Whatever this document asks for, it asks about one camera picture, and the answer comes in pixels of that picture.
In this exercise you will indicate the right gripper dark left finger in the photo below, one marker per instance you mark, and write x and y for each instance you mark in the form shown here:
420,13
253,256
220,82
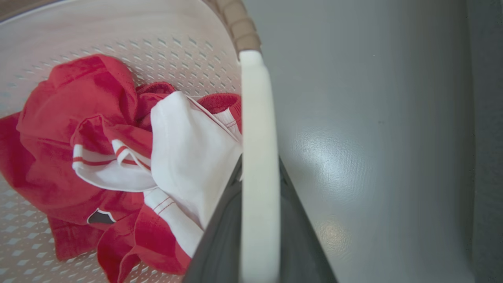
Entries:
220,247

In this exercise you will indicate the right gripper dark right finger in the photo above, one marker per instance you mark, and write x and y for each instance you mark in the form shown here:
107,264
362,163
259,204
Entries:
300,247

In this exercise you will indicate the white laundry basket brown rim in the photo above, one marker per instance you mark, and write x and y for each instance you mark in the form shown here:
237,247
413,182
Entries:
259,137

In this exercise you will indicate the white garment red stripes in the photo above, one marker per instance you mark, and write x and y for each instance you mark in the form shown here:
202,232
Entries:
188,153

